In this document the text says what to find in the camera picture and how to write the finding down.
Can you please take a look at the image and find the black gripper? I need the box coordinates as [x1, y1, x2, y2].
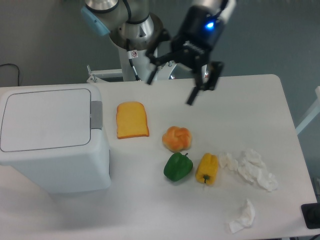
[145, 5, 225, 106]

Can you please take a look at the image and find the white trash can lid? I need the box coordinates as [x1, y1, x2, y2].
[0, 88, 91, 152]

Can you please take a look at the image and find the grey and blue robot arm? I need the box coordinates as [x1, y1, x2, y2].
[81, 0, 237, 105]

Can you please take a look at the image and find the white trash can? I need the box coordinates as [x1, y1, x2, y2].
[0, 83, 111, 194]

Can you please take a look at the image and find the orange toast slice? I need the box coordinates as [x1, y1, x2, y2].
[116, 101, 150, 139]

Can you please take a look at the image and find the round knotted bread roll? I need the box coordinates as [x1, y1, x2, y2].
[162, 126, 192, 153]

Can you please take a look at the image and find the green bell pepper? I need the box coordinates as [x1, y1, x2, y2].
[163, 152, 193, 182]

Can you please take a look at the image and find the small crumpled white tissue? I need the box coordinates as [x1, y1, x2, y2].
[218, 152, 238, 171]

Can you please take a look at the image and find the yellow bell pepper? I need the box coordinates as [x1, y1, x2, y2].
[195, 153, 219, 186]

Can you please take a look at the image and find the large crumpled white tissue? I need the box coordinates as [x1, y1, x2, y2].
[237, 148, 279, 192]

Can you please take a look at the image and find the white table leg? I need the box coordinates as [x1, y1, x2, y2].
[295, 86, 320, 135]

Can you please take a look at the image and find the crumpled white tissue near edge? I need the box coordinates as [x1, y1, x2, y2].
[228, 198, 256, 234]

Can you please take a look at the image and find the black device at table edge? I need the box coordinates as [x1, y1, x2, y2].
[301, 203, 320, 229]

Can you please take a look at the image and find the white metal base frame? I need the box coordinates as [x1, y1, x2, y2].
[87, 54, 193, 83]

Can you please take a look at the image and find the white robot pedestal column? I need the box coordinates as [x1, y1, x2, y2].
[108, 12, 165, 82]

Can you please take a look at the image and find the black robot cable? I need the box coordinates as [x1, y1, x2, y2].
[125, 38, 142, 82]

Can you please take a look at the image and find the black cable on floor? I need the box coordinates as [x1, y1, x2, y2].
[0, 63, 22, 86]

